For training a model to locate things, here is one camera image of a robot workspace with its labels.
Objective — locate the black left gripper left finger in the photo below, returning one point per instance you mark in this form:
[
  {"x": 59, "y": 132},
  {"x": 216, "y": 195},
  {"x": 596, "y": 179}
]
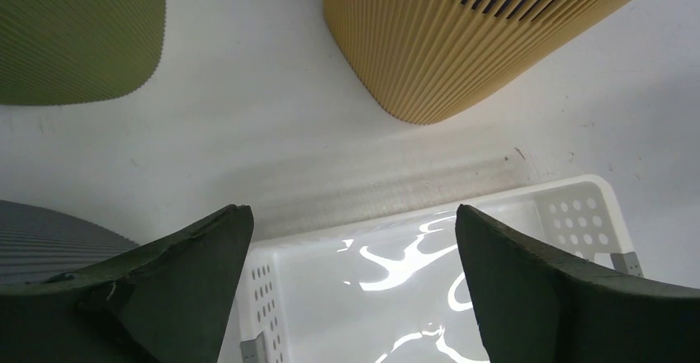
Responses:
[{"x": 165, "y": 301}]

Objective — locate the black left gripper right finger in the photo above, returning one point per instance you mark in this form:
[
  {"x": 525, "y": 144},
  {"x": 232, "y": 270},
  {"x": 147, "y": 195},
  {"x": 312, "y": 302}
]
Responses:
[{"x": 536, "y": 303}]

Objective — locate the white perforated plastic basket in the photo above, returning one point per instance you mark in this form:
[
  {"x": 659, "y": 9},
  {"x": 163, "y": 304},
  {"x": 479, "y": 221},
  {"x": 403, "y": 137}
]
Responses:
[{"x": 393, "y": 290}]

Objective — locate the yellow mesh bin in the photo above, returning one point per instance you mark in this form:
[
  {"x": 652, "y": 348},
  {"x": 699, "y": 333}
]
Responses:
[{"x": 425, "y": 61}]

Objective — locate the grey mesh bin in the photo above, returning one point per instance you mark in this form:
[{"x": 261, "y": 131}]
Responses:
[{"x": 38, "y": 243}]

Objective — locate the olive green mesh bin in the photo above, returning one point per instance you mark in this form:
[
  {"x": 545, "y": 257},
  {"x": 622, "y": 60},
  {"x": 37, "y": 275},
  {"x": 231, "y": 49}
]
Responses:
[{"x": 65, "y": 52}]

